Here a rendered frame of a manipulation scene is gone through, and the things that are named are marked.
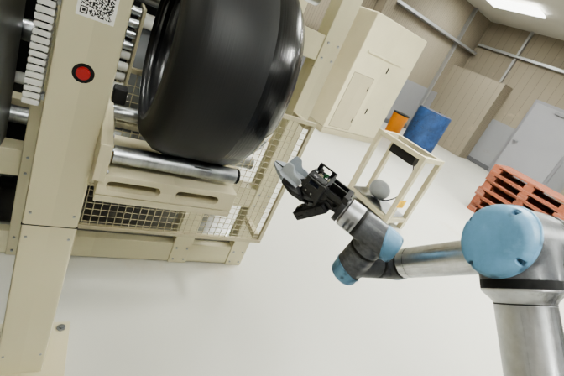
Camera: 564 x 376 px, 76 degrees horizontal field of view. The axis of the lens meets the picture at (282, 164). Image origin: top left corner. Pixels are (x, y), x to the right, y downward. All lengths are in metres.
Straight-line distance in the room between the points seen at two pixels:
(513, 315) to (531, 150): 10.56
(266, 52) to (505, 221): 0.55
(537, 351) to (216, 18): 0.77
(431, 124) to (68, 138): 6.67
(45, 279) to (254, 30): 0.93
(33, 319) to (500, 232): 1.28
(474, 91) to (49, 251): 11.00
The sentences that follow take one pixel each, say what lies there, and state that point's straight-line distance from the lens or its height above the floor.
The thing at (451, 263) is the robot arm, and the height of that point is 1.04.
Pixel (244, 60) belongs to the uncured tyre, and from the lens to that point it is 0.79.
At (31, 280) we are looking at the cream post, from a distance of 1.30.
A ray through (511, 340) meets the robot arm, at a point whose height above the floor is 1.08.
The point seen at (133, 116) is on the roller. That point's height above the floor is 0.91.
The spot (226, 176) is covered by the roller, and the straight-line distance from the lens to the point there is 1.02.
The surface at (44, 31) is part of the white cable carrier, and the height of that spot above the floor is 1.12.
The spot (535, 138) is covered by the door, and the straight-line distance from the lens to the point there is 11.20.
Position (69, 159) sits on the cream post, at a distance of 1.05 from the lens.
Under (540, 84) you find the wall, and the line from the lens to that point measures 11.53.
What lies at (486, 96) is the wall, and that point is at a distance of 11.31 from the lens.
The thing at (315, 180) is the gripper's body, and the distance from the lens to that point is 0.84.
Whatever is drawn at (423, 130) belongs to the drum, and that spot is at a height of 0.61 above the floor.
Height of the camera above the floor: 1.34
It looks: 20 degrees down
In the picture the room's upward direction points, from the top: 25 degrees clockwise
